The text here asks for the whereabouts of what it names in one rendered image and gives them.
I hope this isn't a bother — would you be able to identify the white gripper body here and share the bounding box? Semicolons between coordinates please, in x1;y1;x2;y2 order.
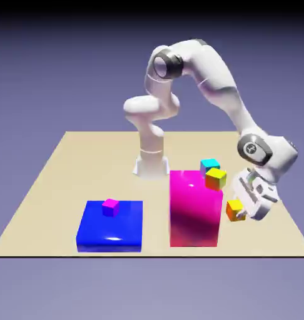
232;169;273;221

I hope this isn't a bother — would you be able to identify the small yellow cube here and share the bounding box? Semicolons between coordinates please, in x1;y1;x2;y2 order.
205;167;228;192
225;199;247;223

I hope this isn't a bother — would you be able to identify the small cyan cube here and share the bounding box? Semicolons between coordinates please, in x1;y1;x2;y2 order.
200;158;221;178

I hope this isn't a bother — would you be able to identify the small magenta cube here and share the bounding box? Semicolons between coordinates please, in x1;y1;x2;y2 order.
101;198;120;218

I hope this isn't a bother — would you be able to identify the large magenta box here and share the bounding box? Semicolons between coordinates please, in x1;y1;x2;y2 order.
169;169;223;248

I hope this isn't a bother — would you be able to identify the large blue box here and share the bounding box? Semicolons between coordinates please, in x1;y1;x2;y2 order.
76;200;143;253

